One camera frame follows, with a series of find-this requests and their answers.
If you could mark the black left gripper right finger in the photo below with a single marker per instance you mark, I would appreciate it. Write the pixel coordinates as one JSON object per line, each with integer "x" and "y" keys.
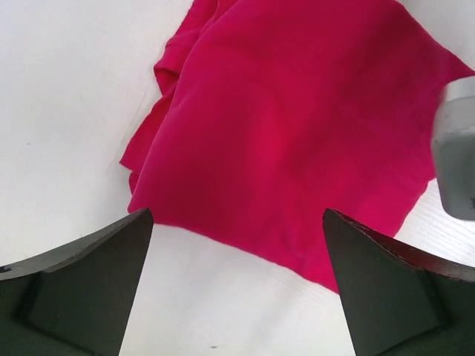
{"x": 398, "y": 299}

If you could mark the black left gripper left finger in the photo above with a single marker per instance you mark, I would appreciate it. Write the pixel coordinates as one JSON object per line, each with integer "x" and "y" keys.
{"x": 75, "y": 299}

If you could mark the magenta t-shirt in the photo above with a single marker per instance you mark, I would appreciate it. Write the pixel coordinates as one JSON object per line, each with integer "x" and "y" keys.
{"x": 274, "y": 111}

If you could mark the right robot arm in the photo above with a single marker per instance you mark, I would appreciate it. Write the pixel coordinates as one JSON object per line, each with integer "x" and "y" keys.
{"x": 452, "y": 147}

